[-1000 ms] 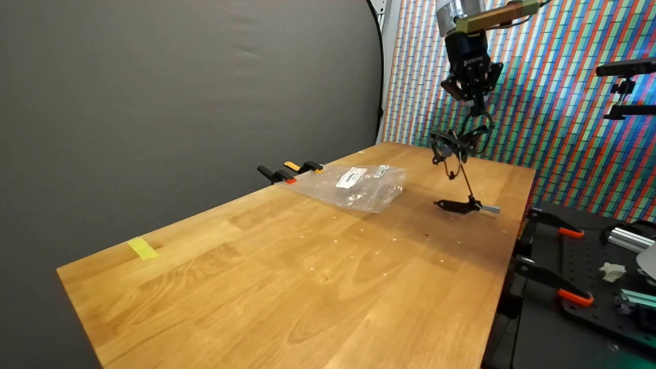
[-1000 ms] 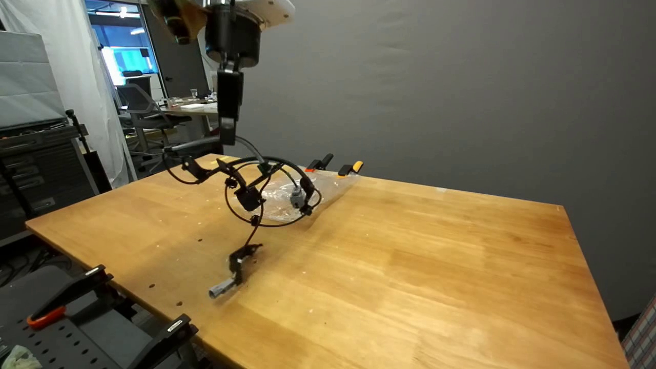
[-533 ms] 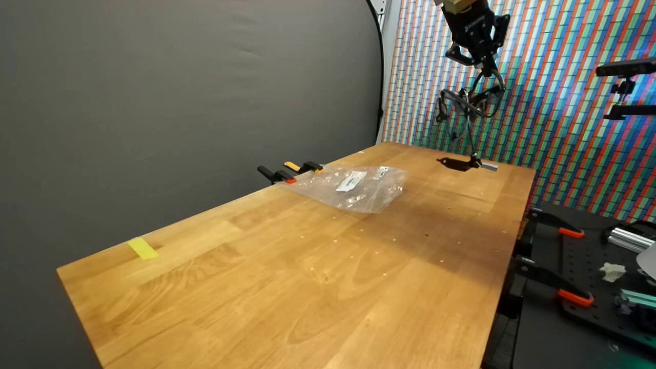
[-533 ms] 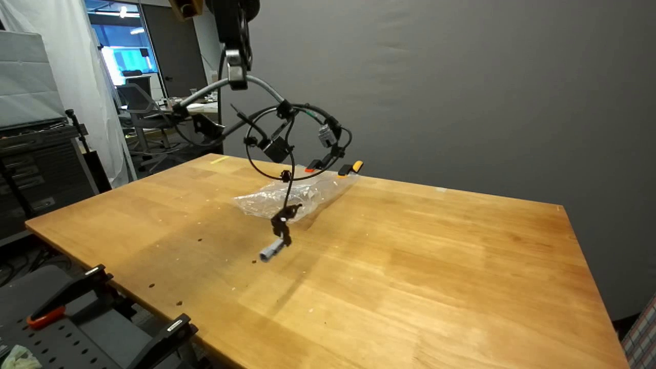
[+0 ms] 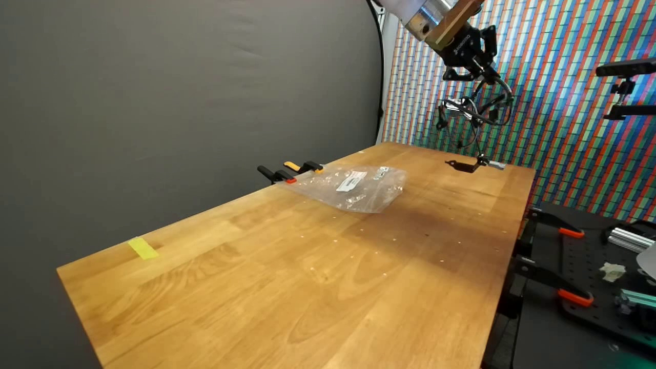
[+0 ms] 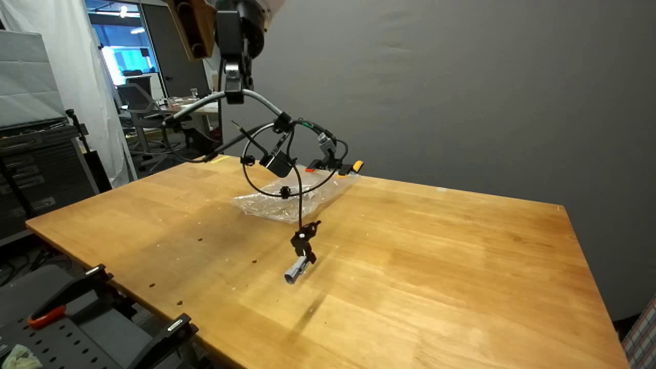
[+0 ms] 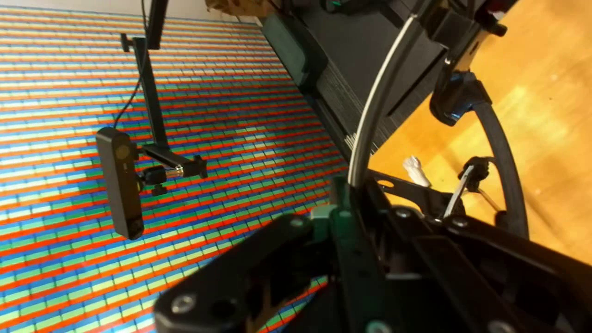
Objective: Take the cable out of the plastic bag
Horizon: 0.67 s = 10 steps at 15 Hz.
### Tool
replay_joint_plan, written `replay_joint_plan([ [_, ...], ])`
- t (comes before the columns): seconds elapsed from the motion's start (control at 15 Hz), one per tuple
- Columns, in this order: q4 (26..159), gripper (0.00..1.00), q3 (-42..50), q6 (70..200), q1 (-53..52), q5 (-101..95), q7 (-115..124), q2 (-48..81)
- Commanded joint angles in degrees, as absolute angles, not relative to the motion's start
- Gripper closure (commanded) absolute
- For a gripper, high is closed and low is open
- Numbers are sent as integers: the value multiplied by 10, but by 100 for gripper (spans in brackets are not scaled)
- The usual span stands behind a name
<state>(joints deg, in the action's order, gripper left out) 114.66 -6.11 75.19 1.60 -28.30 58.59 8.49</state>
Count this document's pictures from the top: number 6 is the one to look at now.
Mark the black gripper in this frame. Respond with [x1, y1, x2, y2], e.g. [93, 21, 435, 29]
[213, 0, 266, 107]

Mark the clear plastic bag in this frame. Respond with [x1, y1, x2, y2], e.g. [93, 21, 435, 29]
[232, 169, 361, 226]

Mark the office chair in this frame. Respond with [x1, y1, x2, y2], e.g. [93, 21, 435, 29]
[115, 79, 172, 159]

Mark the blue lit monitor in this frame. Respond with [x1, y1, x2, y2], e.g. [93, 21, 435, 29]
[100, 42, 159, 77]

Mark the black clamp with orange trigger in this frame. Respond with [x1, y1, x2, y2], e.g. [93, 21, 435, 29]
[306, 154, 336, 172]

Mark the black clamp with yellow tip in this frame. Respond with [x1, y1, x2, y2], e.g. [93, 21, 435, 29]
[334, 158, 367, 176]

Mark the white curtain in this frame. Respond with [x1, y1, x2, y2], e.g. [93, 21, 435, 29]
[0, 0, 140, 190]

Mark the grey backdrop cloth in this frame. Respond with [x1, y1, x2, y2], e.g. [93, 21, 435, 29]
[222, 0, 656, 324]

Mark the grey box cover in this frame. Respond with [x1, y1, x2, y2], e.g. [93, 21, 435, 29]
[0, 29, 70, 132]

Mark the black equipment case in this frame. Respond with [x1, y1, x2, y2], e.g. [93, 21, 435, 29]
[0, 115, 110, 241]

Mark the black perforated board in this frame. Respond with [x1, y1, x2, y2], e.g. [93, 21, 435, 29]
[0, 263, 208, 369]

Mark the white crumpled object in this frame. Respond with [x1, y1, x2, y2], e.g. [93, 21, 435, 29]
[0, 343, 37, 369]

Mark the black clamp with orange handle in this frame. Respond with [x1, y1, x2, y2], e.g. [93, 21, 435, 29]
[23, 265, 115, 332]
[124, 312, 201, 369]

